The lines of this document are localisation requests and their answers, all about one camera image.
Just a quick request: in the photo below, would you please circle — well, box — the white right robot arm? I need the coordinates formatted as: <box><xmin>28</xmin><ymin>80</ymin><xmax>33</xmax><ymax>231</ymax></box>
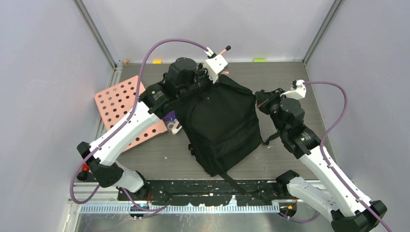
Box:
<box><xmin>255</xmin><ymin>88</ymin><xmax>387</xmax><ymax>232</ymax></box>

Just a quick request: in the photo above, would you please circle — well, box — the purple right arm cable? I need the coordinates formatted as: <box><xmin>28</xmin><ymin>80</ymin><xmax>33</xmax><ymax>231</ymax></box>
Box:
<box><xmin>278</xmin><ymin>80</ymin><xmax>393</xmax><ymax>232</ymax></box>

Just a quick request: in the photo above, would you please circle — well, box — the pink perforated stand plate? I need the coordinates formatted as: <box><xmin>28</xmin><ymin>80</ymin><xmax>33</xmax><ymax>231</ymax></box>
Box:
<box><xmin>94</xmin><ymin>75</ymin><xmax>168</xmax><ymax>151</ymax></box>

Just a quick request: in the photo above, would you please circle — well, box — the aluminium slotted rail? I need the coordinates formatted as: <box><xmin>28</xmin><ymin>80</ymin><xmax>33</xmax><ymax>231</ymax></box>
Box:
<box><xmin>79</xmin><ymin>203</ymin><xmax>280</xmax><ymax>214</ymax></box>

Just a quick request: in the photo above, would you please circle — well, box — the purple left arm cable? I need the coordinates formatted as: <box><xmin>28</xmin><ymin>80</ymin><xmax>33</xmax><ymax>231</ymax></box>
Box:
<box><xmin>69</xmin><ymin>38</ymin><xmax>215</xmax><ymax>220</ymax></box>

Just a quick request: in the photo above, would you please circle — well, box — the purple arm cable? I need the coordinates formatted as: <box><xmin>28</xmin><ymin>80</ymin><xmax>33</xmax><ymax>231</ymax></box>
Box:
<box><xmin>69</xmin><ymin>38</ymin><xmax>215</xmax><ymax>220</ymax></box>
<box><xmin>278</xmin><ymin>80</ymin><xmax>393</xmax><ymax>232</ymax></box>

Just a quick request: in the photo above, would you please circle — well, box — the small wooden block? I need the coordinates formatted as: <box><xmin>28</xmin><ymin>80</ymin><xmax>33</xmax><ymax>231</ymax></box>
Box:
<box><xmin>122</xmin><ymin>58</ymin><xmax>130</xmax><ymax>66</ymax></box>

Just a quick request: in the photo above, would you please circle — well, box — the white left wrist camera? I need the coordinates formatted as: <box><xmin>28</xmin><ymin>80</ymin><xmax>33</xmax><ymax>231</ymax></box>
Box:
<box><xmin>203</xmin><ymin>54</ymin><xmax>228</xmax><ymax>83</ymax></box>

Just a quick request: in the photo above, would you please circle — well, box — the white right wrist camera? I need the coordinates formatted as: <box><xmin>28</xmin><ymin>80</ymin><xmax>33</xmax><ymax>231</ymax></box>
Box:
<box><xmin>280</xmin><ymin>80</ymin><xmax>307</xmax><ymax>100</ymax></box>

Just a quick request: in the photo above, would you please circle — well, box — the red black stamp toy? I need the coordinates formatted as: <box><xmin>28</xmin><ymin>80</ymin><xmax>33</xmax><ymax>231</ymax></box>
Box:
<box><xmin>76</xmin><ymin>163</ymin><xmax>89</xmax><ymax>182</ymax></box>

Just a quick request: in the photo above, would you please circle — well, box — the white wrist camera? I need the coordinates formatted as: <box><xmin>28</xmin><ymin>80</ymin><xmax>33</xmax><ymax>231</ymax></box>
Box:
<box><xmin>280</xmin><ymin>80</ymin><xmax>307</xmax><ymax>100</ymax></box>
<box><xmin>203</xmin><ymin>54</ymin><xmax>228</xmax><ymax>83</ymax></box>

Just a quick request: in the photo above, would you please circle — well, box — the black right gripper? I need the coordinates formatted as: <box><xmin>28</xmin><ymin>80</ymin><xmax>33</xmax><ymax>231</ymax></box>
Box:
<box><xmin>257</xmin><ymin>87</ymin><xmax>290</xmax><ymax>135</ymax></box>

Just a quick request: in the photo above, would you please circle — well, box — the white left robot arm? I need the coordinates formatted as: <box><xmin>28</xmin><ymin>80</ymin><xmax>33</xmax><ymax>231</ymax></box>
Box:
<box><xmin>77</xmin><ymin>54</ymin><xmax>228</xmax><ymax>200</ymax></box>

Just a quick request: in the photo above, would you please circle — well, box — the black student backpack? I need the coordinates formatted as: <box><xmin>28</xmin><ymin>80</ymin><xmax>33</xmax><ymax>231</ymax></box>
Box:
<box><xmin>175</xmin><ymin>74</ymin><xmax>263</xmax><ymax>194</ymax></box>

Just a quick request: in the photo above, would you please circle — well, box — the purple plastic stapler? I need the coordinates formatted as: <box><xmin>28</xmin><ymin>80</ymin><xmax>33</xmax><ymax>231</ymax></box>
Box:
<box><xmin>162</xmin><ymin>111</ymin><xmax>177</xmax><ymax>130</ymax></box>

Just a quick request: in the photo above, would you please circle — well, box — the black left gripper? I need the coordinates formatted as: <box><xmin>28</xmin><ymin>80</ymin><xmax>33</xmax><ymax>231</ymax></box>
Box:
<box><xmin>176</xmin><ymin>61</ymin><xmax>219</xmax><ymax>101</ymax></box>

